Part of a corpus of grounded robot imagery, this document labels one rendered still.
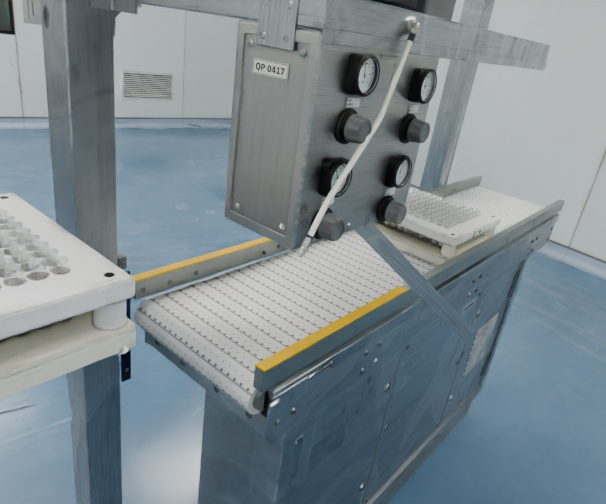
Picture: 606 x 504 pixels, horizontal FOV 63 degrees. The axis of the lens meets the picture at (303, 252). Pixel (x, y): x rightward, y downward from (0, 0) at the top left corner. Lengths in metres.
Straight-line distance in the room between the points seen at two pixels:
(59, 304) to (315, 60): 0.28
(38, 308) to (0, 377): 0.06
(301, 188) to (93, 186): 0.33
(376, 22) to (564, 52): 3.58
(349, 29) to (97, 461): 0.78
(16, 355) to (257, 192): 0.25
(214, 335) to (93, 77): 0.37
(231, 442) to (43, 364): 0.58
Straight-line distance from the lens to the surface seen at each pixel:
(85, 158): 0.69
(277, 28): 0.48
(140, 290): 0.79
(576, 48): 4.03
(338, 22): 0.46
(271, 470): 0.91
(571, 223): 4.01
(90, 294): 0.43
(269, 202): 0.50
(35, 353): 0.44
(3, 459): 1.80
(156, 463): 1.70
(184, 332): 0.73
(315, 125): 0.46
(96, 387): 0.87
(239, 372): 0.66
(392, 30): 0.53
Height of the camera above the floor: 1.26
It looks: 24 degrees down
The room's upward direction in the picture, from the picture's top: 8 degrees clockwise
